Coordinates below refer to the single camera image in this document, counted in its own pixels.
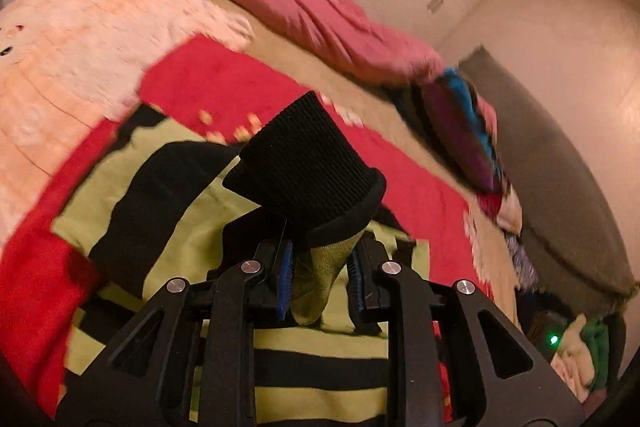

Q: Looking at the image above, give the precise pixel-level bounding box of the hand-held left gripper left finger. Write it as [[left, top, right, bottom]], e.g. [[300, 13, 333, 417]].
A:
[[55, 239, 296, 427]]

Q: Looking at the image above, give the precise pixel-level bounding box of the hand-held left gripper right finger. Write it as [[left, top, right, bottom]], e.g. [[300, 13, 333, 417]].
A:
[[349, 237, 586, 427]]

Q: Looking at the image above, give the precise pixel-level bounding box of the yellow-green black striped sweater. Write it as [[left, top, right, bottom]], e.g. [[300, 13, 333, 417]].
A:
[[52, 91, 441, 425]]

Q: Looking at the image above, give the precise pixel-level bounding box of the floral pillow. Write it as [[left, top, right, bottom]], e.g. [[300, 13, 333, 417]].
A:
[[477, 177, 523, 233]]

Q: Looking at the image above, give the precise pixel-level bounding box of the dark patterned cloth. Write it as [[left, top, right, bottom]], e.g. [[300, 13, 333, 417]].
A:
[[505, 232, 540, 289]]

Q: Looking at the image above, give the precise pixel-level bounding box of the colourful striped pillow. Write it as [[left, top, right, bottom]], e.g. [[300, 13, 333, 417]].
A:
[[395, 67, 501, 195]]

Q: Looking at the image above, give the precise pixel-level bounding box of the dark device with green light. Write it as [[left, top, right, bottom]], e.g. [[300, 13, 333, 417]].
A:
[[520, 307, 571, 358]]

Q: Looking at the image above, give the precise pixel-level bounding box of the beige bed sheet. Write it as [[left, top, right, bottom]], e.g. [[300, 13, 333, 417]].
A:
[[115, 0, 521, 308]]

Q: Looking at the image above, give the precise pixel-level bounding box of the red floral blanket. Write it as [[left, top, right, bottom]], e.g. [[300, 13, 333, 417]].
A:
[[0, 0, 521, 418]]

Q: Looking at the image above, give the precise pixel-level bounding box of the grey padded headboard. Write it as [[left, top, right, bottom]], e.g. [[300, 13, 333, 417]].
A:
[[457, 47, 638, 303]]

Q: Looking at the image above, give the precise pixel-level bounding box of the green cloth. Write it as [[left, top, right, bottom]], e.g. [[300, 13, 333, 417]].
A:
[[582, 319, 612, 390]]

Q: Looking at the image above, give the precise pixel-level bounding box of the pink pillow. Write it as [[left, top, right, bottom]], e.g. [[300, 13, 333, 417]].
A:
[[145, 0, 446, 85]]

